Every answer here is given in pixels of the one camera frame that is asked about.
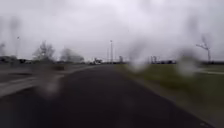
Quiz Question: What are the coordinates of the tall lamp pole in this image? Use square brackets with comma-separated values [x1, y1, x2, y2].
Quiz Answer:
[109, 39, 114, 64]
[15, 35, 21, 60]

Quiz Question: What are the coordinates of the dark asphalt path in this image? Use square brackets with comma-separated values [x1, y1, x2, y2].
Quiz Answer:
[0, 64, 215, 128]

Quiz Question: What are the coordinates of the green grass field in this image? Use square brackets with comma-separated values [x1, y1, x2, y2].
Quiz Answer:
[114, 62, 224, 112]

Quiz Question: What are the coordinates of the small bare tree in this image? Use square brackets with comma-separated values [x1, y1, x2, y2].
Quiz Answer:
[195, 34, 213, 64]

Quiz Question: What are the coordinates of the pale footpath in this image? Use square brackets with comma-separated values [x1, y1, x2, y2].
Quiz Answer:
[195, 68, 224, 76]

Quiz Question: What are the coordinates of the pale concrete kerb strip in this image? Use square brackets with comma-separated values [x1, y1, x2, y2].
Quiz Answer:
[0, 65, 92, 99]

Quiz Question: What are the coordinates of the grey asphalt road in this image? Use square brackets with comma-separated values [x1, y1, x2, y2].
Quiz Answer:
[0, 63, 65, 84]

